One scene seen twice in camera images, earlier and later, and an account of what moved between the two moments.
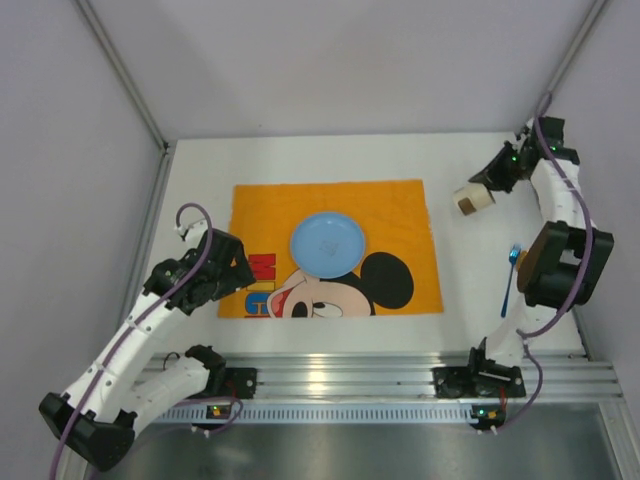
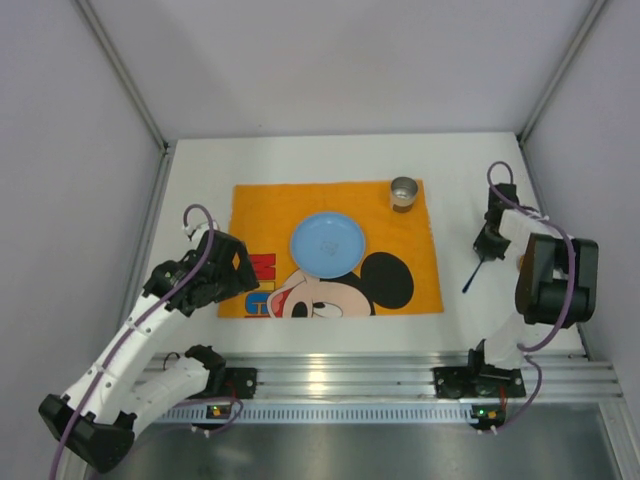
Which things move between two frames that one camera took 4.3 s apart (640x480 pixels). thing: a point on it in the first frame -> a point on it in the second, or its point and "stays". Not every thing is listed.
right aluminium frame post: [577, 43] stays
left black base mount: [239, 382] stays
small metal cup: [472, 198] -> [403, 193]
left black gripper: [230, 270] stays
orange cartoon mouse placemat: [399, 273] stays
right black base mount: [478, 382] stays
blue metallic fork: [514, 253] -> [471, 278]
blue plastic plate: [327, 245] stays
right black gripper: [500, 167] -> [491, 245]
